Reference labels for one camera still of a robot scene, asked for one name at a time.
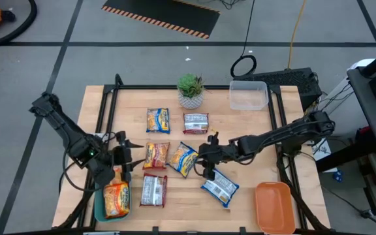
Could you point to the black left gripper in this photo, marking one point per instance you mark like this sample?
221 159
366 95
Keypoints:
122 155

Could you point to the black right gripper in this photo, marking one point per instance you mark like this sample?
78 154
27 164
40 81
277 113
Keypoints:
219 153

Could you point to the red Maruchan noodle pack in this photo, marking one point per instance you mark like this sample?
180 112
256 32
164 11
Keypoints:
196 123
153 191
156 155

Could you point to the blue Maruchan noodle pack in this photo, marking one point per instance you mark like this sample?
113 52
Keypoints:
158 120
221 189
181 160

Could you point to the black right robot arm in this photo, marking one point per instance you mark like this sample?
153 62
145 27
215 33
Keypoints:
273 140

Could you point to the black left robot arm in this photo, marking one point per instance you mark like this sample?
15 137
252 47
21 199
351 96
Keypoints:
64 130

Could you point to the white triangle-patterned pot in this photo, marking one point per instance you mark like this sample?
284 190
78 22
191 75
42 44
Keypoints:
190 102

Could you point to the teal plastic bin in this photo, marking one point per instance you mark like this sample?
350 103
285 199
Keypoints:
99 205

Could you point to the green succulent plant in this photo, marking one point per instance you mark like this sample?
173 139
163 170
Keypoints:
189 85

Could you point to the clear plastic bin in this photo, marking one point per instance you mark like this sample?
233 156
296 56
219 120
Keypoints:
248 96

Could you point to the orange plastic bin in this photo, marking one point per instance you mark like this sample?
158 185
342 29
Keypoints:
274 209

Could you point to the black computer tower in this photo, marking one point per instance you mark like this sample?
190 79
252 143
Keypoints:
289 80

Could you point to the white paper with writing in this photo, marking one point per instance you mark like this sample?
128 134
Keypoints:
322 151

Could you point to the small blue object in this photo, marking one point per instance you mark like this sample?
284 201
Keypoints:
338 176

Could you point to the black mat with striped edge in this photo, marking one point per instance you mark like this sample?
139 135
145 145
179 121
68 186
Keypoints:
162 13

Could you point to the dark red object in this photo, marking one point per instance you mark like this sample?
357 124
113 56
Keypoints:
363 133

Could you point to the black metal table frame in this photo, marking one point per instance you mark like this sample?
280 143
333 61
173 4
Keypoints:
142 87

